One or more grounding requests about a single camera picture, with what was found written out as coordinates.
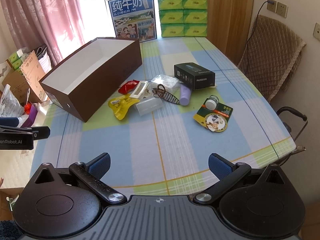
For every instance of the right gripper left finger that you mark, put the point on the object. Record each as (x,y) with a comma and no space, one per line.
(90,174)

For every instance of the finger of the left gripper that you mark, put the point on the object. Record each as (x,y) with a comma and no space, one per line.
(39,132)
(11,122)

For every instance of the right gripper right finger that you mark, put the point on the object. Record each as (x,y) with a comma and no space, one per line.
(229,174)

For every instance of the green yellow card package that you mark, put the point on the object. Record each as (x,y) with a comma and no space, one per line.
(215,120)

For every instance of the yellow snack packet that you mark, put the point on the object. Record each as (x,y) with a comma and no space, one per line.
(120,105)

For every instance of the red snack packet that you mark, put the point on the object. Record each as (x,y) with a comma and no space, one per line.
(128,87)

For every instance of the purple cream tube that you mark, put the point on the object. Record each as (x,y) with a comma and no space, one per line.
(185,94)

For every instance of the cream comb package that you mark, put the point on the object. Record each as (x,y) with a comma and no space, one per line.
(141,91)

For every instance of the black shaver box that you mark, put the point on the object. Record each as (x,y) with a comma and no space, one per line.
(194,76)

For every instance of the brown hair claw clip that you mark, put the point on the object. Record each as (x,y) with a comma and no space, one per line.
(161,92)

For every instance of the purple tray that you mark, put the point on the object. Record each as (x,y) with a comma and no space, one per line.
(31,117)

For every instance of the clear printed plastic bag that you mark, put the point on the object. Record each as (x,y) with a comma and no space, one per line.
(10,106)

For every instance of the open brown cardboard carton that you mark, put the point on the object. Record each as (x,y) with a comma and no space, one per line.
(27,78)

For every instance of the green tissue boxes on shelf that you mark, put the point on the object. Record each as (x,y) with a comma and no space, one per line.
(16,59)

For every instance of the brown cardboard storage box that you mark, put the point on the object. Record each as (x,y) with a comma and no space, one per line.
(84,80)

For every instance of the checked table cloth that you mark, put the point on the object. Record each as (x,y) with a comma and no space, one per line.
(166,151)

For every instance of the pink curtain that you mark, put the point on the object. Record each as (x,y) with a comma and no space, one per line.
(56,23)

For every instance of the brown quilted chair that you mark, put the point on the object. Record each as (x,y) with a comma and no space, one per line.
(272,56)

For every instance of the blue milk carton box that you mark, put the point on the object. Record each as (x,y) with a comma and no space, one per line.
(134,19)

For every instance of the green tissue pack stack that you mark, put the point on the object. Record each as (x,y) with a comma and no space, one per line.
(183,18)

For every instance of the wall power socket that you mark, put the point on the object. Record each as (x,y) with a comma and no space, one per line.
(272,5)

